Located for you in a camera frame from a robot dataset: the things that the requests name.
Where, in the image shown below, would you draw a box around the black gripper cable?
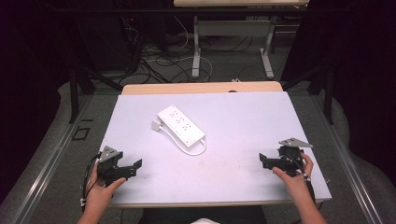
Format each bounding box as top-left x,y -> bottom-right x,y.
288,151 -> 317,204
80,152 -> 102,208

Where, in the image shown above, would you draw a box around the person's dark clothing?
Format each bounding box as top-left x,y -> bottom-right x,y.
137,206 -> 268,224

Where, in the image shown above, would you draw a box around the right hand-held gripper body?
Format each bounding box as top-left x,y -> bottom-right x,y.
277,137 -> 314,178

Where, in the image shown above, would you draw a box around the white floor cable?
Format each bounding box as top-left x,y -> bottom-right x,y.
145,55 -> 215,84

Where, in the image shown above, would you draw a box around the aluminium floor rail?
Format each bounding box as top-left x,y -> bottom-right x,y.
10,92 -> 96,224
309,92 -> 386,224

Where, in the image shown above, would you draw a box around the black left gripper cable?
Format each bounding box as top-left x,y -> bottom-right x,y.
80,152 -> 102,208

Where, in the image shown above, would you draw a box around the white table mat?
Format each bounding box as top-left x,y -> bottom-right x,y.
98,91 -> 332,209

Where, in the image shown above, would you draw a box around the black floor cables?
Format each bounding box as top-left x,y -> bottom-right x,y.
120,34 -> 253,86

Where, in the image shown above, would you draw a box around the black metal stand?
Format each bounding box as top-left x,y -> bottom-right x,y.
68,65 -> 124,124
280,63 -> 336,126

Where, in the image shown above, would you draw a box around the white desk with metal legs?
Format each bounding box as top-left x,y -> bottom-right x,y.
173,0 -> 311,80

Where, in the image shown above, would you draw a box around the person's left hand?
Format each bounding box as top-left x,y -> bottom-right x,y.
85,170 -> 127,213

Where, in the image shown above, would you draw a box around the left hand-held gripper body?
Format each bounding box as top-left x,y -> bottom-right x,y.
96,146 -> 126,188

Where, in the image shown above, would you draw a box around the white power strip cable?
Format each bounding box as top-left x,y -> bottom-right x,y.
160,124 -> 207,157

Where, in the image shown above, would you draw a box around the white power strip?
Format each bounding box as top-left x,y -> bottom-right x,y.
156,104 -> 206,149

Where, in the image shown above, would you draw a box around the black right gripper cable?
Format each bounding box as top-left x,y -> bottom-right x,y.
288,151 -> 317,204

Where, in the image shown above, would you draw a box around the black computer tower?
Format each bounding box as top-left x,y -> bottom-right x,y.
76,13 -> 143,73

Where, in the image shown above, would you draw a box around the person's right hand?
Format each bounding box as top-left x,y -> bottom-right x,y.
272,153 -> 314,201

